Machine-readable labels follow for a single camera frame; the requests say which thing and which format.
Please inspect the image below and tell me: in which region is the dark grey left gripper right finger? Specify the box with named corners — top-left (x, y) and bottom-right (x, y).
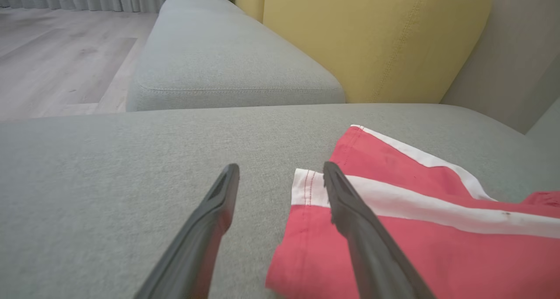
top-left (323, 161), bottom-right (436, 299)

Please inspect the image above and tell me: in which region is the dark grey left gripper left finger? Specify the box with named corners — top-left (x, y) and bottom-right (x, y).
top-left (133, 163), bottom-right (240, 299)

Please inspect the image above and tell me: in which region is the grey sofa seat cushion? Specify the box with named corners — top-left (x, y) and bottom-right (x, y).
top-left (126, 0), bottom-right (346, 112)
top-left (0, 103), bottom-right (560, 299)

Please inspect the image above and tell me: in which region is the red and white garment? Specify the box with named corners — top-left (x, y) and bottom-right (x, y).
top-left (265, 124), bottom-right (560, 299)

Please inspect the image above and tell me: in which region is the wide yellow sofa back cushion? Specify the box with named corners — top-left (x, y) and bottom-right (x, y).
top-left (262, 0), bottom-right (494, 104)

